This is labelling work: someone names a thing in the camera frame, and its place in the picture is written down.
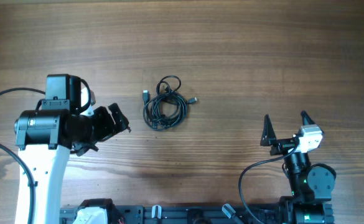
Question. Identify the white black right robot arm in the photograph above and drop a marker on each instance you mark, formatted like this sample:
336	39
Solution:
311	184

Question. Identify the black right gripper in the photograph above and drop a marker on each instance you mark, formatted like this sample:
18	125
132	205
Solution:
282	145

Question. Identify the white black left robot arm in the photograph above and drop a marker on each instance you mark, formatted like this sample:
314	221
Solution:
63	124

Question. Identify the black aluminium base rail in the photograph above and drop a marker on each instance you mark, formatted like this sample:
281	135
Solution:
276	213

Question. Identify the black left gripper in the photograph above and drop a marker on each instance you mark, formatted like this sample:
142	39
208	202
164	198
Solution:
103	116

